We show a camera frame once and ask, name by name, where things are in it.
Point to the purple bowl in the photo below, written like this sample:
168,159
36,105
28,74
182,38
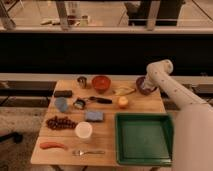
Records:
141,89

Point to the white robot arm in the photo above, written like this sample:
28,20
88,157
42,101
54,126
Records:
193,133

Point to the red bowl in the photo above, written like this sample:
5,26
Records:
101,83

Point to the banana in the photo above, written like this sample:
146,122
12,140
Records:
122,91

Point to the yellow apple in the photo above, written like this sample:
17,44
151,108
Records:
123,102

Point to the small metal cup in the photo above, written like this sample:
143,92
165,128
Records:
82,81

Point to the small dark tin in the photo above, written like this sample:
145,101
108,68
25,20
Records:
79,104

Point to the blue sponge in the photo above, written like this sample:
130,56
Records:
94,116

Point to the blue cup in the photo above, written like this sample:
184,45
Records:
61,104

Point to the black rectangular block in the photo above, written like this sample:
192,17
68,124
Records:
63,93

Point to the white plastic cup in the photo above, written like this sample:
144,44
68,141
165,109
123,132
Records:
84,130

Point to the green plastic tray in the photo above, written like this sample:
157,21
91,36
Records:
143,139

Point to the bunch of red grapes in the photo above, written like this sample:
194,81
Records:
60,123

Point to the metal fork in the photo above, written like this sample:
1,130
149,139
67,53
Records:
81,152

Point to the orange carrot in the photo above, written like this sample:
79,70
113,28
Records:
47,145

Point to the black handled tool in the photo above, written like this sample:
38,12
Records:
99,100

